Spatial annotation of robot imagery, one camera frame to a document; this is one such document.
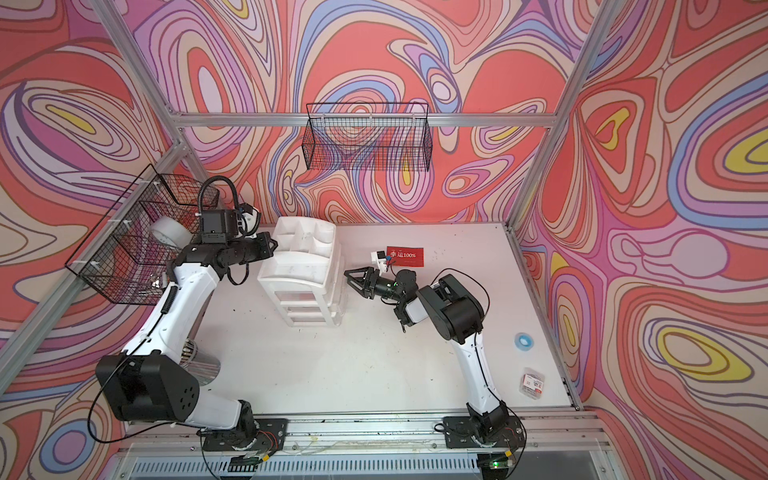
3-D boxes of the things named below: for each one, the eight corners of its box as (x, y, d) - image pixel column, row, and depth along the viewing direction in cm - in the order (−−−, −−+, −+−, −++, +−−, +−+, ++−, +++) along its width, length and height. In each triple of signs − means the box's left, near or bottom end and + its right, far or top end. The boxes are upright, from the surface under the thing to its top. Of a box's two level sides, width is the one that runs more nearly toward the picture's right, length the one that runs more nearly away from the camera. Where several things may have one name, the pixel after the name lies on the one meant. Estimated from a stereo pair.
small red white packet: (518, 391, 82) (521, 388, 80) (522, 369, 86) (526, 366, 84) (538, 400, 80) (542, 398, 78) (542, 377, 84) (546, 375, 82)
